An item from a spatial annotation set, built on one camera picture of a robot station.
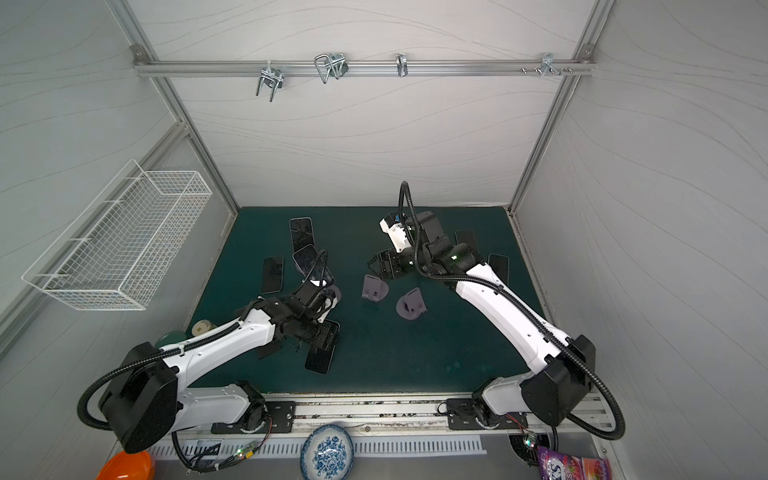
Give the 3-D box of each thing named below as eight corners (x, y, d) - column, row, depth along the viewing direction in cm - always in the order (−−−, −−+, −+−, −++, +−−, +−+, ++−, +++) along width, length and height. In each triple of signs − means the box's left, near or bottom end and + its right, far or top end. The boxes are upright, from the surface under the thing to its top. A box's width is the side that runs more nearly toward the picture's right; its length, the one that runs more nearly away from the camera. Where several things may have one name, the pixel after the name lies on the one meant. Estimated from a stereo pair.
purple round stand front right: (406, 325, 91) (407, 313, 84) (396, 310, 94) (397, 297, 88) (425, 314, 93) (428, 301, 87) (415, 300, 97) (417, 287, 90)
